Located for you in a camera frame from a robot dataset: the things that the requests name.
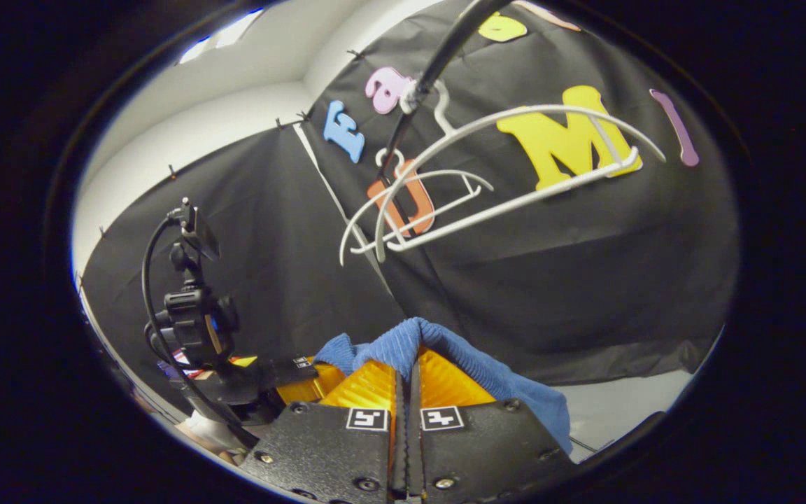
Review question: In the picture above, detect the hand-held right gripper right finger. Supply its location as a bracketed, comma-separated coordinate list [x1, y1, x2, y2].
[406, 348, 580, 504]

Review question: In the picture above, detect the white hanger with taped hook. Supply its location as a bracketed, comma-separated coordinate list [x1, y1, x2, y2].
[374, 78, 667, 265]

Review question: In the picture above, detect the black metal clothes rack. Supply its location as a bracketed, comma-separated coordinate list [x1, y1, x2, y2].
[377, 0, 516, 179]

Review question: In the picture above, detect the white plastic clothes hanger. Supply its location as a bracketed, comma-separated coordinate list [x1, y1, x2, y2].
[339, 148, 496, 268]

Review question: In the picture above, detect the ceiling light panel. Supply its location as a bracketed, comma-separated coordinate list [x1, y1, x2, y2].
[178, 7, 267, 65]

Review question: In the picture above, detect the blue corduroy jacket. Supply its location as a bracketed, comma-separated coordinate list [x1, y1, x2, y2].
[314, 317, 573, 454]

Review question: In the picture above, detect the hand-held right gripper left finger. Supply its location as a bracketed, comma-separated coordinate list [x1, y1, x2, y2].
[239, 358, 404, 504]

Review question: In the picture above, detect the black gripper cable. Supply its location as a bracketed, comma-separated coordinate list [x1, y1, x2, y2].
[140, 213, 260, 449]

